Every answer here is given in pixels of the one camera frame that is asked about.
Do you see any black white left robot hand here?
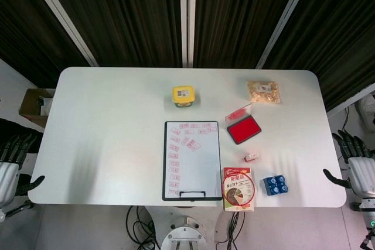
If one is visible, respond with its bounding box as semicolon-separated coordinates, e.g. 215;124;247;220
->
0;132;46;208

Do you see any black grey right robot hand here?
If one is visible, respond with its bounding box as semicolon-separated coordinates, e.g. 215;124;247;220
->
323;129;375;204

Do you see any metal robot base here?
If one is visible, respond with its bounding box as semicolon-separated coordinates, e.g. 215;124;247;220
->
160;215;213;250

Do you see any white shoe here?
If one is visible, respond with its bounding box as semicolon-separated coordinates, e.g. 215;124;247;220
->
359;93;375;124

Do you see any brown cardboard box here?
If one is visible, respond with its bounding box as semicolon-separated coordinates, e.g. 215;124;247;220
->
18;88;56;130

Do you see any blue pack of bottles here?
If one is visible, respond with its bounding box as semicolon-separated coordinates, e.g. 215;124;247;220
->
261;174;290;197

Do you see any cracker box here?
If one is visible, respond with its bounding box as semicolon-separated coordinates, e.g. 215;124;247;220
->
223;167;255;213

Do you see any red ink pad clear lid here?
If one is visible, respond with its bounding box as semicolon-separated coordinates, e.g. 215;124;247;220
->
224;103;263;145

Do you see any clear bag of snacks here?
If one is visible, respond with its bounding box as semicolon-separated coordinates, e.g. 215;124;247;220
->
246;80;282;105

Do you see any black clipboard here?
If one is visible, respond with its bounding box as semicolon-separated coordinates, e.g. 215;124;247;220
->
162;120;224;202

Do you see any white paper with red stamps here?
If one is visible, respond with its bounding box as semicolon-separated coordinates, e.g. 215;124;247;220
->
164;121;222;198

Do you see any green tub yellow lid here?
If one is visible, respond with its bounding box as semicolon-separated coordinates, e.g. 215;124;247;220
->
171;85;197;108

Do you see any dark curtain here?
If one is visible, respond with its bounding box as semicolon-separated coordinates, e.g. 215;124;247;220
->
0;0;375;112

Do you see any white frame rail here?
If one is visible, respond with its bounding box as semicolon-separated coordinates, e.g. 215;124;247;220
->
326;84;375;117

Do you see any red rubber ring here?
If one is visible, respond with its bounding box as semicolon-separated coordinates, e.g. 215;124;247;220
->
222;172;255;206

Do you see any black cable bundle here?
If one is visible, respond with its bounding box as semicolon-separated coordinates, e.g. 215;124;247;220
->
125;205;156;250

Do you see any white frame post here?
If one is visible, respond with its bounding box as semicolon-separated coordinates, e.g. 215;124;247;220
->
255;0;318;70
22;0;99;67
179;0;198;68

